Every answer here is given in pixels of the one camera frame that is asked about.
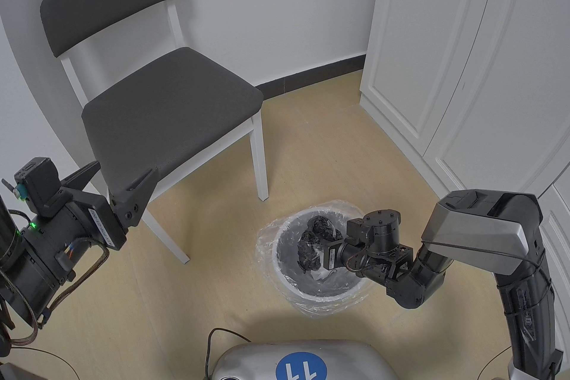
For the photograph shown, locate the clear printed wrapper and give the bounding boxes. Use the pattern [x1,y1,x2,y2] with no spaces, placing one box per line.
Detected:
[309,267,341,282]

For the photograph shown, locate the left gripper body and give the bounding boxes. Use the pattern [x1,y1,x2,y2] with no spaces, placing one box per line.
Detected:
[20,196,128,304]

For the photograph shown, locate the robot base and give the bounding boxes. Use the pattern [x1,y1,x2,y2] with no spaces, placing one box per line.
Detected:
[209,340,401,380]

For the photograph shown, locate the white trash bin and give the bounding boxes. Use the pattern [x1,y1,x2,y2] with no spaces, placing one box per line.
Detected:
[269,205,368,296]

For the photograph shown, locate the white wardrobe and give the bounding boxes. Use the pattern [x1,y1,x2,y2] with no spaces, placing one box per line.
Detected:
[359,0,570,303]

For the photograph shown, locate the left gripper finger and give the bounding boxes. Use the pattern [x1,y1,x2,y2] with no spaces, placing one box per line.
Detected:
[110,168,159,230]
[59,160,102,193]

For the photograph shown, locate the black plastic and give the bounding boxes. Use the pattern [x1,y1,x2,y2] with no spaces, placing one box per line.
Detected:
[297,216,339,274]

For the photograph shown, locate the clear plastic bag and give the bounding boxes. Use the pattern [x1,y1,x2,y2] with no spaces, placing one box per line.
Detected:
[255,199,372,316]

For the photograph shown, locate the black cable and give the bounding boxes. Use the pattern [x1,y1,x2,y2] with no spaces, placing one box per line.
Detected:
[204,327,252,380]
[12,347,78,380]
[479,345,517,380]

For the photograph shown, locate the white chair dark grey cushions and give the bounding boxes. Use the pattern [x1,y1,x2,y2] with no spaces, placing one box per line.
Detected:
[40,0,269,265]

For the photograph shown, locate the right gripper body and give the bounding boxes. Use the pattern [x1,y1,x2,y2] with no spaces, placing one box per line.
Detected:
[323,240,369,275]

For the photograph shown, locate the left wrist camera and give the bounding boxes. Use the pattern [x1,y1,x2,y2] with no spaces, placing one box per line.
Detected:
[12,156,85,219]

